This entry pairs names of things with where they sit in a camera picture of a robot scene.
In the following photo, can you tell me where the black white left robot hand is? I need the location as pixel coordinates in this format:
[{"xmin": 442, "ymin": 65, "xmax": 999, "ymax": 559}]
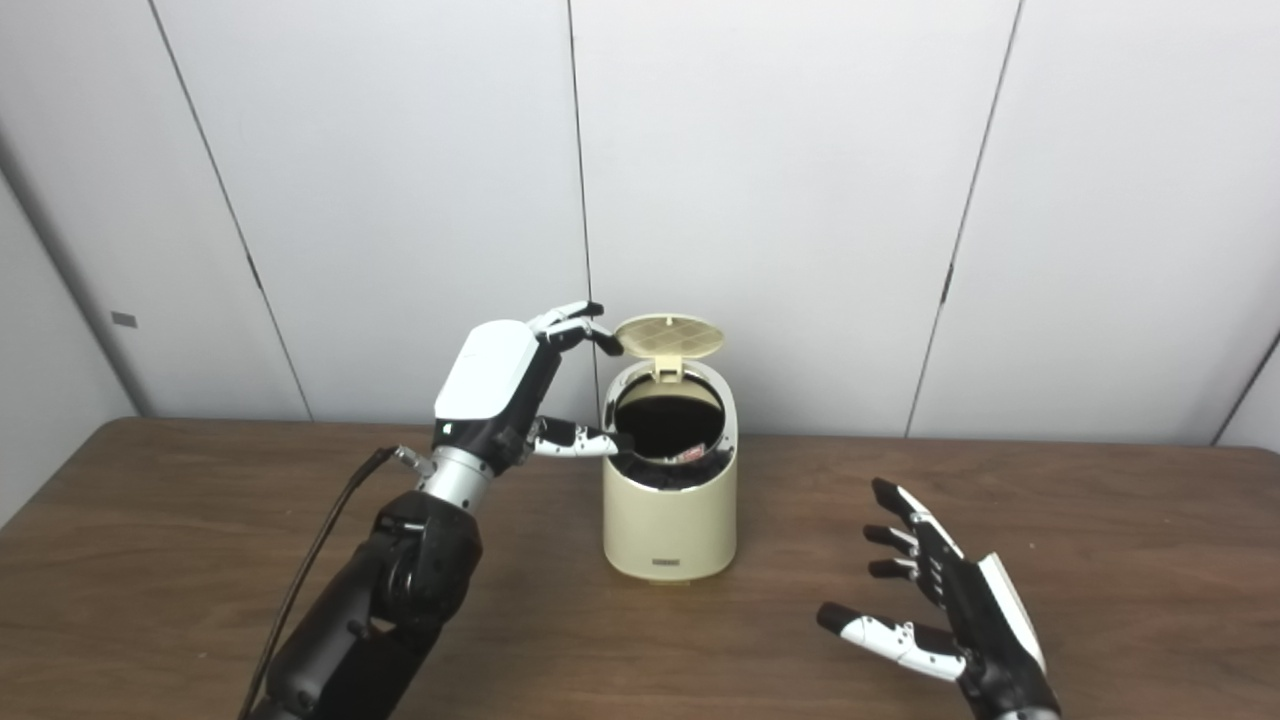
[{"xmin": 432, "ymin": 301, "xmax": 636, "ymax": 476}]

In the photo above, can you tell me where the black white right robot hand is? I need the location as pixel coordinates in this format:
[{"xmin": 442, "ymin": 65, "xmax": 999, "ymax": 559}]
[{"xmin": 817, "ymin": 478, "xmax": 1061, "ymax": 720}]

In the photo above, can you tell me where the cream round bin lid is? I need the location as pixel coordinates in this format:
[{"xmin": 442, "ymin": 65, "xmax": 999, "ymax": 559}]
[{"xmin": 613, "ymin": 313, "xmax": 728, "ymax": 381}]

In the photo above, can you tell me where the cream-colored bin body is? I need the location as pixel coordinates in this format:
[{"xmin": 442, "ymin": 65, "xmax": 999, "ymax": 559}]
[{"xmin": 602, "ymin": 360, "xmax": 739, "ymax": 584}]

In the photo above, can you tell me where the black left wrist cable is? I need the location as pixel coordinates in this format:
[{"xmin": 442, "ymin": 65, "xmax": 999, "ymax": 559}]
[{"xmin": 238, "ymin": 445, "xmax": 436, "ymax": 720}]

